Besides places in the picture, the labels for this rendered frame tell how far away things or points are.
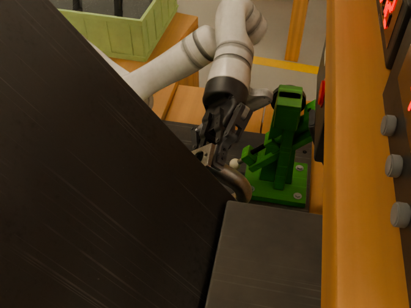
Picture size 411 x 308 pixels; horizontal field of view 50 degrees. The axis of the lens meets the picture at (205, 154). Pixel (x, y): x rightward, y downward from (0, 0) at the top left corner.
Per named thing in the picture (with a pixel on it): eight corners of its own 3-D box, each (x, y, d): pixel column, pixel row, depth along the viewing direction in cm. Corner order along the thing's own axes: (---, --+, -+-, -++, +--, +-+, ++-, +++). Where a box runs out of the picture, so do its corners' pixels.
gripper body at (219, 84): (196, 85, 78) (184, 129, 74) (228, 65, 72) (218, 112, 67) (226, 106, 82) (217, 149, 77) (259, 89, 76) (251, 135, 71)
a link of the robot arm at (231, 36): (230, 41, 73) (258, 73, 79) (244, -21, 81) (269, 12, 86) (198, 54, 78) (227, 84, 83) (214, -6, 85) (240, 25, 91)
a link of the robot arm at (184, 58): (181, 24, 84) (200, 27, 92) (87, 92, 96) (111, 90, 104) (204, 66, 84) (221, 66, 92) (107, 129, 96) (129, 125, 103)
